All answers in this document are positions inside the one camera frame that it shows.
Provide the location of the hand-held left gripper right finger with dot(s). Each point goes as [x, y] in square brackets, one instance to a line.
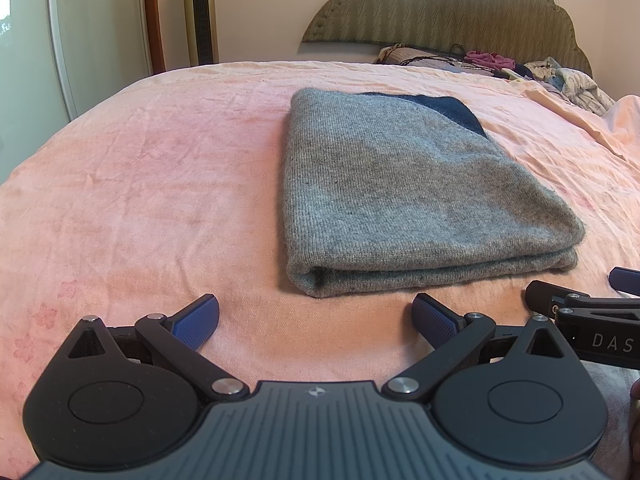
[432, 317]

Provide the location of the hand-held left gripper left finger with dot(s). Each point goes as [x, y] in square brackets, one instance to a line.
[197, 320]

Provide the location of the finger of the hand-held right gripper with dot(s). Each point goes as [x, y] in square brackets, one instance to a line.
[550, 295]
[627, 280]

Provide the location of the grey sweater with navy sleeves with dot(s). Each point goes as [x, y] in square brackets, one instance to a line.
[400, 185]

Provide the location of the pile of patterned light clothes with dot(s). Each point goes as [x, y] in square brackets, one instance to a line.
[575, 82]

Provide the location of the pink bed sheet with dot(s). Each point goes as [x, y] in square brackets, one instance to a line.
[150, 185]

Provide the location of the purple cloth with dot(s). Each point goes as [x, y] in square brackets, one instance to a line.
[487, 59]

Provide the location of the frosted sliding door, flower decals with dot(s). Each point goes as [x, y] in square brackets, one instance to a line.
[100, 35]

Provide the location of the gold tower fan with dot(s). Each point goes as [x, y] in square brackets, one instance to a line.
[200, 15]

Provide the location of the olive padded headboard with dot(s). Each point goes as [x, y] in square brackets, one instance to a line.
[450, 5]

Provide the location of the brown wooden door frame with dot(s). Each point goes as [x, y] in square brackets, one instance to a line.
[152, 15]

